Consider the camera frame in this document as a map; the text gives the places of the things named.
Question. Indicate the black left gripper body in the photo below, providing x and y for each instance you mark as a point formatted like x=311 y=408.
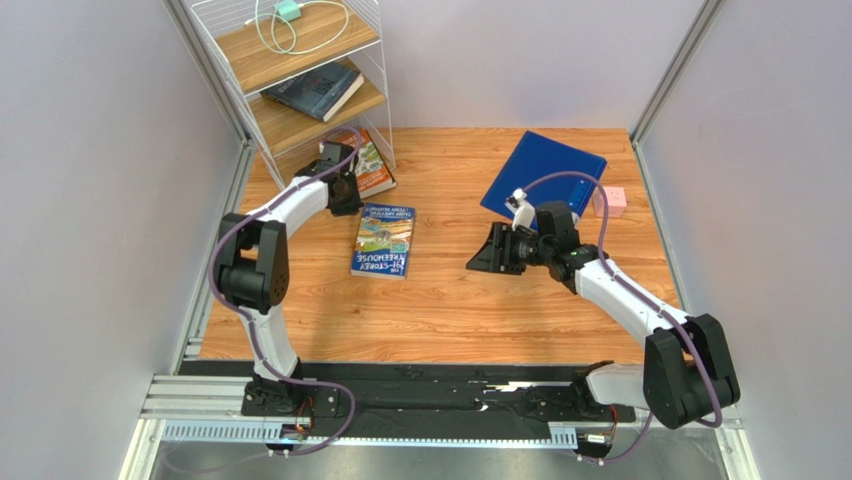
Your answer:
x=351 y=201

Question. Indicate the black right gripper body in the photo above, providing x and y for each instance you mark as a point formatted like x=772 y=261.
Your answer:
x=502 y=247

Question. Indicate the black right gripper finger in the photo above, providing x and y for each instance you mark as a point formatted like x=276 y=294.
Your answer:
x=487 y=259
x=501 y=234

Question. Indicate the orange 78-storey treehouse book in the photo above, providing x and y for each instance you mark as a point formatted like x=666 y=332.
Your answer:
x=373 y=176

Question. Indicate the blue 91-storey treehouse book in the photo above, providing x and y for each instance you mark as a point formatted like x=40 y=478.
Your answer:
x=382 y=246

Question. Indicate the nineteen eighty-four book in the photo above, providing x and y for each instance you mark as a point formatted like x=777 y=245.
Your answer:
x=319 y=93

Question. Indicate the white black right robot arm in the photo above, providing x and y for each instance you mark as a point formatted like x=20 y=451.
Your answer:
x=687 y=374

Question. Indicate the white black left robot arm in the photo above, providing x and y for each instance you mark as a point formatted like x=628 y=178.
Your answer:
x=249 y=274

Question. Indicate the blue file folder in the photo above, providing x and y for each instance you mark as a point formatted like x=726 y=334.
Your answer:
x=536 y=156

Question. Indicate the pink cube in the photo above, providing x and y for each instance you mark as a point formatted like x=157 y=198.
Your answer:
x=611 y=200

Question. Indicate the mint green charger block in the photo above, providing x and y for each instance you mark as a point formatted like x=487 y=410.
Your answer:
x=287 y=10

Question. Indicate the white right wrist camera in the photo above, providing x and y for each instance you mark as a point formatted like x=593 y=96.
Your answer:
x=523 y=212

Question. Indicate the white wire wooden shelf rack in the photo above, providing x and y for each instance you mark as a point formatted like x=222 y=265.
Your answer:
x=301 y=71

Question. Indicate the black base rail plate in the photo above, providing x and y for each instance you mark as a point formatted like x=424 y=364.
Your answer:
x=419 y=402

